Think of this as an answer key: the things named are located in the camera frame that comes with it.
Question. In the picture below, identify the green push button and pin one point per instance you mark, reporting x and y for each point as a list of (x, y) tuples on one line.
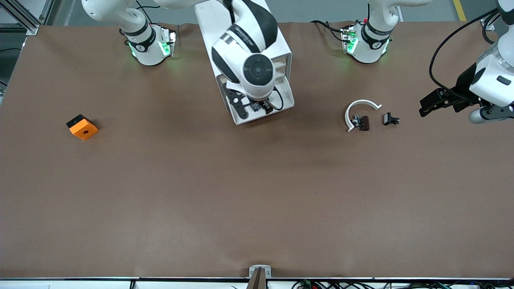
[(255, 107)]

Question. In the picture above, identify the aluminium frame profile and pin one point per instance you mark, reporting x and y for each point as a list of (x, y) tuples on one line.
[(24, 18), (486, 25)]

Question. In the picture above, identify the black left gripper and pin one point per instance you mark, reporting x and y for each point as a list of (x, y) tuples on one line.
[(465, 85)]

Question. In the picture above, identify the white panel below table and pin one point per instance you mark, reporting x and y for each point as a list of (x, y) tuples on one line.
[(60, 285)]

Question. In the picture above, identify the small brown black component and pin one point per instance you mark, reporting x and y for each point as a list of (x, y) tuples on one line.
[(363, 123)]

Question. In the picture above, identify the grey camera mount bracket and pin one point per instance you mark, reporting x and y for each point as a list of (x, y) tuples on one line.
[(260, 268)]

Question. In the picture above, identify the orange and black block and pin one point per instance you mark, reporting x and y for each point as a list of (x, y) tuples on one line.
[(83, 129)]

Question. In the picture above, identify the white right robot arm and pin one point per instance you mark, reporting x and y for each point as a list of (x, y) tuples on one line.
[(231, 60)]

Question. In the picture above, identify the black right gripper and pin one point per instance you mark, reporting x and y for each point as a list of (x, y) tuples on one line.
[(266, 106)]

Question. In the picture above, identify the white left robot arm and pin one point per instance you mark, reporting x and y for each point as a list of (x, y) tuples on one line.
[(365, 54)]

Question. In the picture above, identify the brown table cover mat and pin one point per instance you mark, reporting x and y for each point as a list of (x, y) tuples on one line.
[(241, 200)]

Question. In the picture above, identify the small black clip component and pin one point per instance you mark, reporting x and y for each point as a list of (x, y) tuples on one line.
[(388, 119)]

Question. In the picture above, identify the black table edge strip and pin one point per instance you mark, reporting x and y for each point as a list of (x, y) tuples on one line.
[(80, 278)]

